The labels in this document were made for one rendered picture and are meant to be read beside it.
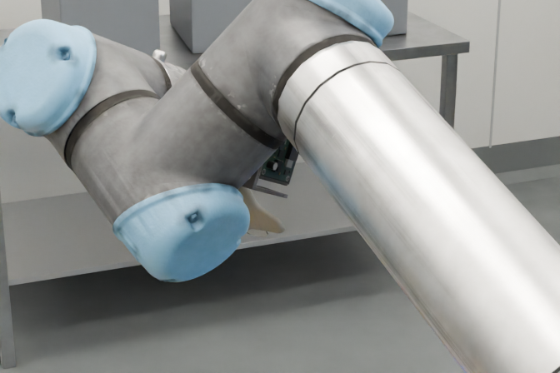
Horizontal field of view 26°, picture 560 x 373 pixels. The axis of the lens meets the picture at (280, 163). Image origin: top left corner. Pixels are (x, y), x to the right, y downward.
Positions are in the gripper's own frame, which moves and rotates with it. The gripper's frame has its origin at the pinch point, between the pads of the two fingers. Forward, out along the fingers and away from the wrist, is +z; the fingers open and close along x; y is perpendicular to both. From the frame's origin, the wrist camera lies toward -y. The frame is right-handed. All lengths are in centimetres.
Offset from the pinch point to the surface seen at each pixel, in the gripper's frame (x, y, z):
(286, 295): -47, -158, 271
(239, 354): -65, -145, 233
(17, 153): -29, -262, 232
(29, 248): -53, -210, 197
